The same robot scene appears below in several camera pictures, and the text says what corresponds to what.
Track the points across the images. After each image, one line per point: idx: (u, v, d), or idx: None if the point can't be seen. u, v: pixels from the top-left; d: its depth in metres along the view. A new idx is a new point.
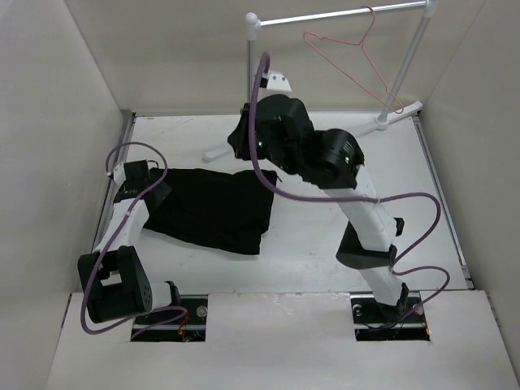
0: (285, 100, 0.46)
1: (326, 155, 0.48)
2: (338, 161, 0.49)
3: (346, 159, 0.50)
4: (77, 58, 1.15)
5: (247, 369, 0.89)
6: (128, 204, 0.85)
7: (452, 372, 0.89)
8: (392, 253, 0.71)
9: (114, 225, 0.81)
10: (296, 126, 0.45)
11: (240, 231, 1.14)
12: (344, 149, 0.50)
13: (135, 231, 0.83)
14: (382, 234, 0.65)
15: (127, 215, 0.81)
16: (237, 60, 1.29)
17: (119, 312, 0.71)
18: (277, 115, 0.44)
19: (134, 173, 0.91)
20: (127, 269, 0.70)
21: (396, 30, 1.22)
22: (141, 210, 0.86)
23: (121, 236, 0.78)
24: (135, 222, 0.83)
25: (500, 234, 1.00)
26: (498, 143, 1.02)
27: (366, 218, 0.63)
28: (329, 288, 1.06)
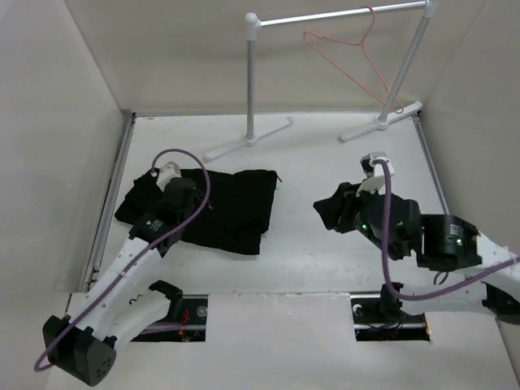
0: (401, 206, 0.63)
1: (443, 247, 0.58)
2: (457, 252, 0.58)
3: (458, 241, 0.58)
4: (77, 58, 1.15)
5: (248, 369, 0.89)
6: (135, 253, 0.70)
7: (452, 372, 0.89)
8: None
9: (106, 281, 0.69)
10: (409, 227, 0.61)
11: (240, 231, 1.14)
12: (455, 234, 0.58)
13: (127, 291, 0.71)
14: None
15: (120, 275, 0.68)
16: (237, 60, 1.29)
17: (71, 370, 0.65)
18: (398, 222, 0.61)
19: (172, 197, 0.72)
20: (78, 354, 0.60)
21: (396, 30, 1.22)
22: (148, 262, 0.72)
23: (98, 308, 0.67)
24: (129, 282, 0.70)
25: (500, 235, 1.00)
26: (498, 143, 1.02)
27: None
28: (329, 288, 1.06)
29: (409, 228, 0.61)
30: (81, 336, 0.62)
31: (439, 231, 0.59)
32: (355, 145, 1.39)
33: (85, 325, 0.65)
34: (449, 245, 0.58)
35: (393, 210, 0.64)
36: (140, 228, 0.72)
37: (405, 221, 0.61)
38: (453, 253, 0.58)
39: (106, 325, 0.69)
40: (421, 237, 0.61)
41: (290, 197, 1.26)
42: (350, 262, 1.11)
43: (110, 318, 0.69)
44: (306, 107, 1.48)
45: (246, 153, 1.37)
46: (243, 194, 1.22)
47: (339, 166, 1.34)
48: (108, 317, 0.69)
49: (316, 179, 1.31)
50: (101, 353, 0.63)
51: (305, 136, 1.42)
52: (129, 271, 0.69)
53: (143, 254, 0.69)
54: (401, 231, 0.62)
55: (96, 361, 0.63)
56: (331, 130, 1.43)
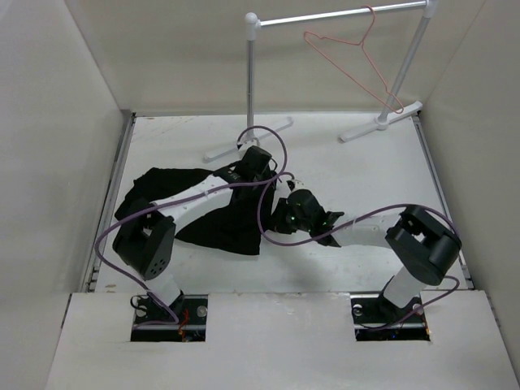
0: (305, 193, 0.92)
1: (319, 227, 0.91)
2: (327, 227, 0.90)
3: (325, 223, 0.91)
4: (77, 59, 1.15)
5: (248, 369, 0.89)
6: (214, 184, 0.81)
7: (452, 371, 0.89)
8: (392, 231, 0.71)
9: (188, 193, 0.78)
10: (305, 209, 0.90)
11: (240, 232, 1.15)
12: (329, 220, 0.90)
13: (199, 211, 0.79)
14: (373, 229, 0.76)
15: (203, 193, 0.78)
16: (237, 60, 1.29)
17: (129, 259, 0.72)
18: (297, 201, 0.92)
19: (251, 159, 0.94)
20: (154, 236, 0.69)
21: (396, 30, 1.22)
22: (223, 197, 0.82)
23: (179, 209, 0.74)
24: (206, 204, 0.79)
25: (500, 234, 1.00)
26: (497, 142, 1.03)
27: (360, 236, 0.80)
28: (330, 288, 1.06)
29: (305, 212, 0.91)
30: (162, 220, 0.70)
31: (323, 216, 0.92)
32: (355, 145, 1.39)
33: (168, 214, 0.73)
34: (322, 223, 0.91)
35: (296, 194, 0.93)
36: (223, 172, 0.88)
37: (303, 204, 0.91)
38: (324, 229, 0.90)
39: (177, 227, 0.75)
40: (312, 218, 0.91)
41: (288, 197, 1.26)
42: (350, 261, 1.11)
43: (179, 225, 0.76)
44: (306, 107, 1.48)
45: None
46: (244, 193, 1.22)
47: (339, 166, 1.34)
48: (181, 223, 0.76)
49: (316, 178, 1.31)
50: (163, 251, 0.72)
51: (305, 136, 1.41)
52: (210, 194, 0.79)
53: (223, 188, 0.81)
54: (301, 210, 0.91)
55: (163, 250, 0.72)
56: (331, 130, 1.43)
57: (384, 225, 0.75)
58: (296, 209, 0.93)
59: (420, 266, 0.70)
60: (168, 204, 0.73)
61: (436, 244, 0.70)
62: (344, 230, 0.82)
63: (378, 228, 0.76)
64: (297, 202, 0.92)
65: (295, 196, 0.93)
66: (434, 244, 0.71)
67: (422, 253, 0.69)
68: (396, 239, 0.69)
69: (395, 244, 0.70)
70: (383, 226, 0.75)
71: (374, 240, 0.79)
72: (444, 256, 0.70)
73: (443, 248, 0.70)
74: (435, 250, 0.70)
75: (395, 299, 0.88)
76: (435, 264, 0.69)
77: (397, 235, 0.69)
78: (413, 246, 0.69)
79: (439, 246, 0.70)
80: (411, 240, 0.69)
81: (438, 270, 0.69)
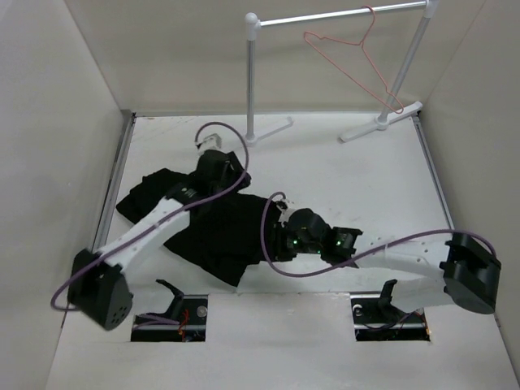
0: (310, 215, 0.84)
1: (333, 247, 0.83)
2: (341, 248, 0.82)
3: (338, 242, 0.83)
4: (76, 59, 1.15)
5: (247, 368, 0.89)
6: (167, 211, 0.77)
7: (452, 372, 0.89)
8: (449, 269, 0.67)
9: (138, 229, 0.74)
10: (314, 231, 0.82)
11: (223, 257, 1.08)
12: (342, 239, 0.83)
13: (153, 245, 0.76)
14: (418, 262, 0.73)
15: (153, 226, 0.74)
16: (238, 60, 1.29)
17: (85, 313, 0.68)
18: (303, 225, 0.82)
19: (204, 169, 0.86)
20: (105, 287, 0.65)
21: (395, 30, 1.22)
22: (179, 221, 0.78)
23: (129, 250, 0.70)
24: (159, 236, 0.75)
25: (500, 234, 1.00)
26: (498, 141, 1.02)
27: (394, 262, 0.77)
28: (329, 288, 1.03)
29: (313, 234, 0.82)
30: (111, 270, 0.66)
31: (335, 236, 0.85)
32: (355, 145, 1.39)
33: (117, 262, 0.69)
34: (336, 245, 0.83)
35: (301, 217, 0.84)
36: (176, 191, 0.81)
37: (309, 227, 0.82)
38: (339, 250, 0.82)
39: (132, 269, 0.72)
40: (321, 240, 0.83)
41: (290, 199, 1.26)
42: None
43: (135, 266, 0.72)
44: (306, 106, 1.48)
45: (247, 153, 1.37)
46: (244, 198, 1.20)
47: (339, 166, 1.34)
48: (135, 263, 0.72)
49: (316, 179, 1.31)
50: (119, 297, 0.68)
51: (305, 136, 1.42)
52: (162, 224, 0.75)
53: (177, 214, 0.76)
54: (309, 234, 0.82)
55: (118, 298, 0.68)
56: (331, 130, 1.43)
57: (430, 257, 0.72)
58: (301, 233, 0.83)
59: (475, 301, 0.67)
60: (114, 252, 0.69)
61: (483, 273, 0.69)
62: (372, 254, 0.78)
63: (422, 260, 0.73)
64: (302, 227, 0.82)
65: (296, 219, 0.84)
66: (483, 274, 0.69)
67: (479, 287, 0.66)
68: (456, 279, 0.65)
69: (453, 283, 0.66)
70: (430, 257, 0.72)
71: (409, 270, 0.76)
72: (495, 286, 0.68)
73: (491, 275, 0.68)
74: (485, 280, 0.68)
75: (402, 305, 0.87)
76: (491, 296, 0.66)
77: (456, 274, 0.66)
78: (473, 283, 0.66)
79: (486, 274, 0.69)
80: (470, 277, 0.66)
81: (492, 302, 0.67)
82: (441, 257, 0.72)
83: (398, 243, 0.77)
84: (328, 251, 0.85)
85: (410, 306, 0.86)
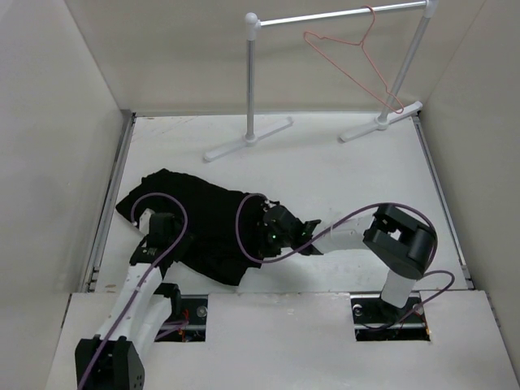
0: (279, 209, 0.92)
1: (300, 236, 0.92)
2: (306, 237, 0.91)
3: (304, 231, 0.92)
4: (77, 60, 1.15)
5: (247, 368, 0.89)
6: (140, 274, 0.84)
7: (452, 372, 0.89)
8: (369, 233, 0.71)
9: (122, 301, 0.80)
10: (283, 223, 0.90)
11: (225, 257, 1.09)
12: (307, 228, 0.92)
13: (141, 309, 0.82)
14: (351, 233, 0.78)
15: (136, 291, 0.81)
16: (238, 60, 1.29)
17: None
18: (272, 218, 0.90)
19: (157, 227, 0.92)
20: (117, 363, 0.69)
21: (395, 30, 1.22)
22: (155, 278, 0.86)
23: (125, 321, 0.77)
24: (144, 297, 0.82)
25: (500, 233, 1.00)
26: (498, 140, 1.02)
27: (340, 240, 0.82)
28: (330, 288, 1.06)
29: (283, 227, 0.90)
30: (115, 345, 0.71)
31: (303, 227, 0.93)
32: (355, 145, 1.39)
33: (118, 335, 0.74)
34: (302, 234, 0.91)
35: (271, 213, 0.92)
36: (139, 253, 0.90)
37: (279, 220, 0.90)
38: (305, 239, 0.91)
39: (133, 336, 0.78)
40: (291, 231, 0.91)
41: (290, 199, 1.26)
42: (349, 262, 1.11)
43: (133, 332, 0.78)
44: (307, 107, 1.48)
45: (247, 153, 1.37)
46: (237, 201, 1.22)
47: (339, 166, 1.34)
48: (134, 329, 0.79)
49: (316, 178, 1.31)
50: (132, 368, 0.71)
51: (305, 136, 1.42)
52: (142, 287, 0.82)
53: (149, 273, 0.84)
54: (277, 225, 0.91)
55: (132, 368, 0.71)
56: (331, 130, 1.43)
57: (360, 228, 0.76)
58: (274, 227, 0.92)
59: (402, 264, 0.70)
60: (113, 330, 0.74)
61: (413, 240, 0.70)
62: (322, 236, 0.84)
63: (354, 231, 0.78)
64: (272, 220, 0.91)
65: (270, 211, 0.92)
66: (411, 240, 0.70)
67: (401, 250, 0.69)
68: (374, 241, 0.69)
69: (374, 247, 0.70)
70: (359, 229, 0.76)
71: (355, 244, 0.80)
72: (423, 250, 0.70)
73: (420, 242, 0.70)
74: (413, 246, 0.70)
75: (394, 299, 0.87)
76: (416, 258, 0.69)
77: (374, 237, 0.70)
78: (395, 247, 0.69)
79: (414, 240, 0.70)
80: (388, 240, 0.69)
81: (419, 265, 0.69)
82: (366, 225, 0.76)
83: (340, 222, 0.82)
84: (295, 240, 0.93)
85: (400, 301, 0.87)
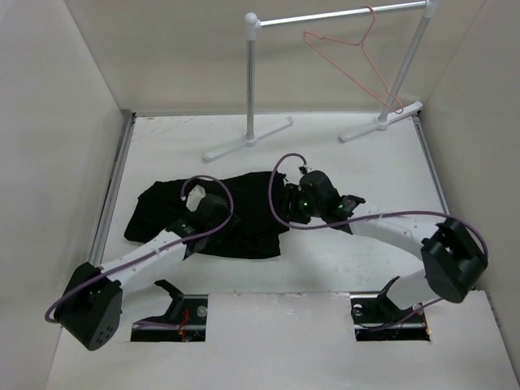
0: (318, 175, 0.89)
1: (335, 210, 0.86)
2: (341, 210, 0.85)
3: (340, 205, 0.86)
4: (76, 60, 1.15)
5: (246, 369, 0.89)
6: (169, 240, 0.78)
7: (452, 372, 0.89)
8: (430, 244, 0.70)
9: (138, 253, 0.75)
10: (320, 189, 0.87)
11: (259, 236, 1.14)
12: (344, 202, 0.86)
13: (150, 270, 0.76)
14: (405, 234, 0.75)
15: (154, 252, 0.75)
16: (238, 59, 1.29)
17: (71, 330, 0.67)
18: (309, 182, 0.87)
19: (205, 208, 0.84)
20: (101, 299, 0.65)
21: (395, 30, 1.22)
22: (178, 253, 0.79)
23: (128, 271, 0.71)
24: (160, 261, 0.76)
25: (500, 234, 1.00)
26: (498, 140, 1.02)
27: (383, 233, 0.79)
28: (329, 288, 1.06)
29: (318, 193, 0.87)
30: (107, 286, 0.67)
31: (340, 201, 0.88)
32: (355, 145, 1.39)
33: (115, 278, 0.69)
34: (337, 207, 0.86)
35: (309, 176, 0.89)
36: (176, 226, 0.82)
37: (315, 184, 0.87)
38: (339, 212, 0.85)
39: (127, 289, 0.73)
40: (325, 199, 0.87)
41: None
42: (349, 262, 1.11)
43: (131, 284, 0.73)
44: (306, 107, 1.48)
45: (247, 153, 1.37)
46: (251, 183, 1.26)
47: (339, 166, 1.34)
48: (131, 283, 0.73)
49: None
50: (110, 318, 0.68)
51: (305, 136, 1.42)
52: (162, 252, 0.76)
53: (175, 244, 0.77)
54: (314, 191, 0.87)
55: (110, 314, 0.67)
56: (331, 130, 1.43)
57: (417, 231, 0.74)
58: (309, 192, 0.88)
59: (444, 282, 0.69)
60: (116, 269, 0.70)
61: (465, 263, 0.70)
62: (365, 221, 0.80)
63: (408, 234, 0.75)
64: (309, 184, 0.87)
65: (310, 175, 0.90)
66: (463, 262, 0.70)
67: (452, 269, 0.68)
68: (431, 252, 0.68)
69: (428, 258, 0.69)
70: (416, 232, 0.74)
71: (401, 243, 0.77)
72: (470, 277, 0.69)
73: (470, 268, 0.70)
74: (462, 269, 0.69)
75: (398, 300, 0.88)
76: (461, 283, 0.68)
77: (433, 249, 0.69)
78: (449, 264, 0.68)
79: (465, 263, 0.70)
80: (444, 256, 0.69)
81: (462, 290, 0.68)
82: (424, 231, 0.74)
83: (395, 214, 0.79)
84: (328, 213, 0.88)
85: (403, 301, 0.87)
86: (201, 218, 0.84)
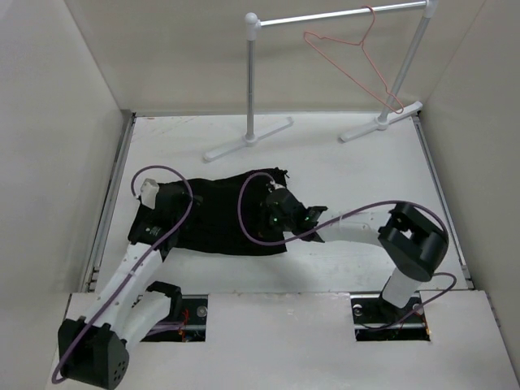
0: (281, 193, 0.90)
1: (303, 223, 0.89)
2: (309, 223, 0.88)
3: (306, 218, 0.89)
4: (76, 60, 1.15)
5: (246, 369, 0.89)
6: (139, 255, 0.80)
7: (452, 372, 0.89)
8: (385, 231, 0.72)
9: (114, 283, 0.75)
10: (285, 207, 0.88)
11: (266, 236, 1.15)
12: (310, 214, 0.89)
13: (134, 294, 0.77)
14: (363, 228, 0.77)
15: (129, 275, 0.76)
16: (238, 60, 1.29)
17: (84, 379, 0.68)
18: (275, 201, 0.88)
19: (163, 203, 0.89)
20: (97, 350, 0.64)
21: (395, 31, 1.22)
22: (153, 262, 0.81)
23: (112, 306, 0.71)
24: (138, 281, 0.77)
25: (500, 233, 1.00)
26: (498, 141, 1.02)
27: (349, 232, 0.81)
28: (330, 288, 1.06)
29: (285, 211, 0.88)
30: (100, 331, 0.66)
31: (305, 213, 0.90)
32: (354, 145, 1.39)
33: (102, 322, 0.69)
34: (305, 220, 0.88)
35: (274, 195, 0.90)
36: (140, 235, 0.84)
37: (280, 202, 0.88)
38: (307, 225, 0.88)
39: (119, 325, 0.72)
40: (292, 216, 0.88)
41: None
42: (349, 261, 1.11)
43: (122, 318, 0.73)
44: (307, 107, 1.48)
45: (247, 153, 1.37)
46: (255, 183, 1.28)
47: (339, 166, 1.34)
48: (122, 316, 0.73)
49: (316, 178, 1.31)
50: (118, 354, 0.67)
51: (305, 136, 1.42)
52: (136, 271, 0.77)
53: (147, 256, 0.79)
54: (280, 209, 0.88)
55: (114, 357, 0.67)
56: (331, 130, 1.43)
57: (373, 223, 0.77)
58: (275, 209, 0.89)
59: (410, 265, 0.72)
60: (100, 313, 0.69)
61: (424, 241, 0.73)
62: (329, 226, 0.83)
63: (366, 227, 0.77)
64: (275, 203, 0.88)
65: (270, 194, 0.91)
66: (422, 242, 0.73)
67: (414, 252, 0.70)
68: (389, 240, 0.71)
69: (389, 245, 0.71)
70: (373, 223, 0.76)
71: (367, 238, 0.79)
72: (433, 253, 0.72)
73: (431, 244, 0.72)
74: (424, 248, 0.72)
75: (395, 299, 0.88)
76: (426, 262, 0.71)
77: (390, 236, 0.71)
78: (407, 246, 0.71)
79: (425, 240, 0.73)
80: (404, 241, 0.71)
81: (428, 269, 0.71)
82: (381, 223, 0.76)
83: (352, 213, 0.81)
84: (297, 226, 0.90)
85: (398, 299, 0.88)
86: (164, 214, 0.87)
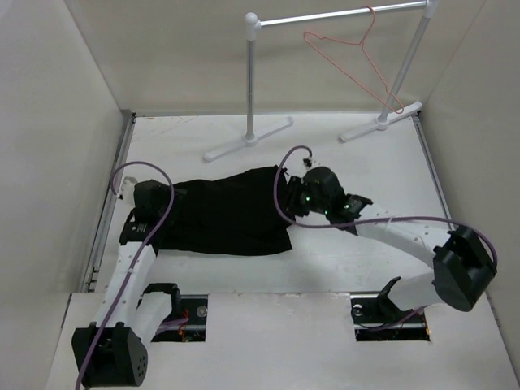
0: (326, 171, 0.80)
1: (341, 210, 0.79)
2: (348, 212, 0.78)
3: (346, 205, 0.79)
4: (76, 60, 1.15)
5: (247, 369, 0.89)
6: (132, 253, 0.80)
7: (452, 371, 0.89)
8: (441, 253, 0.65)
9: (115, 283, 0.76)
10: (327, 189, 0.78)
11: (268, 236, 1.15)
12: (352, 203, 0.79)
13: (137, 289, 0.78)
14: (414, 241, 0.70)
15: (129, 273, 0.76)
16: (238, 60, 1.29)
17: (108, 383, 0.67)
18: (317, 179, 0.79)
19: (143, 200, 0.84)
20: (118, 348, 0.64)
21: (395, 30, 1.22)
22: (148, 257, 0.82)
23: (120, 305, 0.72)
24: (138, 277, 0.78)
25: (500, 233, 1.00)
26: (499, 141, 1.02)
27: (392, 236, 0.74)
28: (330, 288, 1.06)
29: (326, 192, 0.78)
30: (115, 330, 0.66)
31: (346, 201, 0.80)
32: (354, 145, 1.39)
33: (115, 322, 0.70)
34: (344, 208, 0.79)
35: (316, 171, 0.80)
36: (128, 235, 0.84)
37: (322, 183, 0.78)
38: (345, 214, 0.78)
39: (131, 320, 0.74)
40: (331, 199, 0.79)
41: None
42: (351, 261, 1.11)
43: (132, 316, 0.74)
44: (307, 107, 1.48)
45: (247, 153, 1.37)
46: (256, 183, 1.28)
47: (339, 166, 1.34)
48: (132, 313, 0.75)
49: None
50: (137, 352, 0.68)
51: (305, 136, 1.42)
52: (136, 267, 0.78)
53: (141, 251, 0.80)
54: (320, 188, 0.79)
55: (136, 352, 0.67)
56: (332, 130, 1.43)
57: (428, 240, 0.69)
58: (314, 188, 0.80)
59: (455, 292, 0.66)
60: (109, 314, 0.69)
61: (476, 270, 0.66)
62: (374, 224, 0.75)
63: (419, 240, 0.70)
64: (316, 181, 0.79)
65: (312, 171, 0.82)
66: (474, 270, 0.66)
67: (464, 279, 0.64)
68: (444, 262, 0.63)
69: (439, 267, 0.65)
70: (427, 240, 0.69)
71: (407, 247, 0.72)
72: (480, 284, 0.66)
73: (481, 276, 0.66)
74: (474, 278, 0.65)
75: (397, 301, 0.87)
76: (473, 292, 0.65)
77: (445, 258, 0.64)
78: (460, 273, 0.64)
79: (476, 271, 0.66)
80: (458, 268, 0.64)
81: (470, 298, 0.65)
82: (437, 240, 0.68)
83: (402, 219, 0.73)
84: (335, 212, 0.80)
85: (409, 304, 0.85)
86: (147, 211, 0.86)
